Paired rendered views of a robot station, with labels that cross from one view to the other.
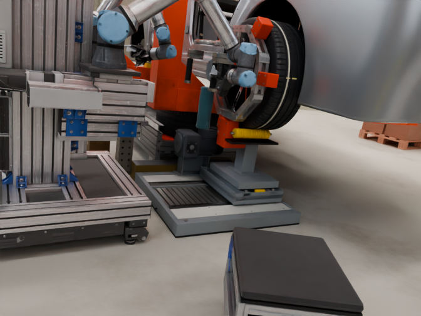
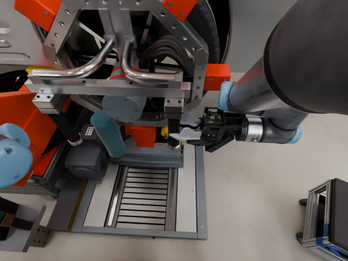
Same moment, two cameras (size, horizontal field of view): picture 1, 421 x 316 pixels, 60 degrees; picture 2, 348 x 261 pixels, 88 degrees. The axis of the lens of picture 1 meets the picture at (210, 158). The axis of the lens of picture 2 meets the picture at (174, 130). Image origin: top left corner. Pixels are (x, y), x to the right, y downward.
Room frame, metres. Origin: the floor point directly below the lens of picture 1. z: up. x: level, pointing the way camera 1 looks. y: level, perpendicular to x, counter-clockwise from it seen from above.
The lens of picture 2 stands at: (1.81, 0.33, 1.27)
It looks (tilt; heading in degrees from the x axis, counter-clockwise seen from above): 53 degrees down; 302
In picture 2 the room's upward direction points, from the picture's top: straight up
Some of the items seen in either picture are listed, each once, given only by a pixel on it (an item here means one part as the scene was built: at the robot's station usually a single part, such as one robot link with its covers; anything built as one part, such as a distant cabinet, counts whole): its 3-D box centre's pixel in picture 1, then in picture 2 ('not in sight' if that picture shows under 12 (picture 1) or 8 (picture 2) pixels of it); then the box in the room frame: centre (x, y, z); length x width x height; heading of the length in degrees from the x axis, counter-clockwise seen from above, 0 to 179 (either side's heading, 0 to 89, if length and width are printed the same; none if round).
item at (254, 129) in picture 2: (234, 76); (249, 130); (1.79, -0.06, 0.85); 0.08 x 0.05 x 0.08; 119
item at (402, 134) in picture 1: (403, 121); not in sight; (5.89, -2.97, 0.35); 1.18 x 0.84 x 0.69; 123
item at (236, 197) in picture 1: (239, 183); (150, 142); (2.35, -0.22, 0.13); 0.50 x 0.36 x 0.10; 29
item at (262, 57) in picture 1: (236, 73); (132, 75); (2.24, -0.08, 0.85); 0.54 x 0.07 x 0.54; 29
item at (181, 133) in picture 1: (203, 152); (99, 148); (2.55, 0.06, 0.26); 0.42 x 0.18 x 0.35; 119
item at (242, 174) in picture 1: (245, 157); (151, 126); (2.32, -0.23, 0.32); 0.40 x 0.30 x 0.28; 29
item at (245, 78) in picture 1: (244, 77); (276, 129); (1.72, -0.10, 0.85); 0.11 x 0.08 x 0.09; 29
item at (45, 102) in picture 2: (195, 53); (53, 96); (2.29, 0.18, 0.93); 0.09 x 0.05 x 0.05; 119
